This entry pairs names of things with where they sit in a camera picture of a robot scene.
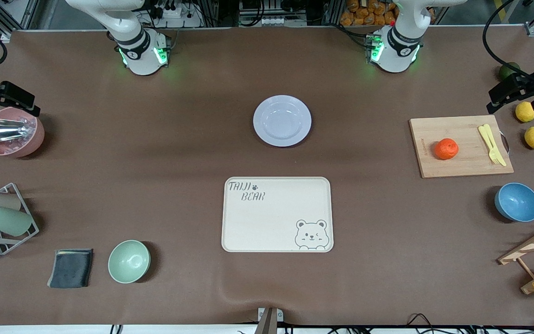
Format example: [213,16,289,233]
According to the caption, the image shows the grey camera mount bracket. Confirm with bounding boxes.
[254,307,285,334]

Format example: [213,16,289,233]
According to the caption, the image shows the cream bear print tray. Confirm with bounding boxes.
[221,176,334,253]

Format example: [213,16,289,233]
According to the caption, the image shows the wooden cutting board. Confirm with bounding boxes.
[409,115,515,179]

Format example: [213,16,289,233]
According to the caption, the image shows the orange mandarin fruit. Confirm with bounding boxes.
[434,138,459,161]

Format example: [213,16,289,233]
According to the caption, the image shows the blue bowl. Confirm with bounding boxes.
[495,182,534,223]

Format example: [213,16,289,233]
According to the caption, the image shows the pink bowl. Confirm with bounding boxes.
[0,107,45,158]

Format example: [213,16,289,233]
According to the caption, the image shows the wooden drying rack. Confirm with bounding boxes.
[498,218,534,295]

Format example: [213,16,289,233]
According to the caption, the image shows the green round fruit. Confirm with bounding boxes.
[499,62,522,81]

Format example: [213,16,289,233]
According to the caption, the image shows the black floor cables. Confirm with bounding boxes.
[237,313,534,334]

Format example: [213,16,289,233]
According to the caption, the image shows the yellow plastic fork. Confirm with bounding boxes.
[478,125,501,165]

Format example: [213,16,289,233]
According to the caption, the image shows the yellow plastic knife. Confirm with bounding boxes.
[484,123,508,167]

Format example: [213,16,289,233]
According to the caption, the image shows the mint green cup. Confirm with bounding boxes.
[0,206,33,237]

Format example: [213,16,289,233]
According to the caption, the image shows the dark grey folded cloth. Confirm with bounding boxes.
[47,249,94,289]

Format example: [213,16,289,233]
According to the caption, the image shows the white power strip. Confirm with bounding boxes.
[153,4,204,29]

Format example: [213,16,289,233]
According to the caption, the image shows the lavender round plate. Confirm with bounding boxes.
[253,95,312,148]

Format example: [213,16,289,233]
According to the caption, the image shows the pile of orange fruits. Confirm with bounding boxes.
[340,0,400,27]

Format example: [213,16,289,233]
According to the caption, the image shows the grey wire cup rack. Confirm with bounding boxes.
[0,182,40,256]

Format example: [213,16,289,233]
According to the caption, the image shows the clear plastic ice cubes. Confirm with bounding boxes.
[0,117,37,153]

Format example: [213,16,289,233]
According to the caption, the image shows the mint green bowl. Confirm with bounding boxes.
[108,239,151,284]

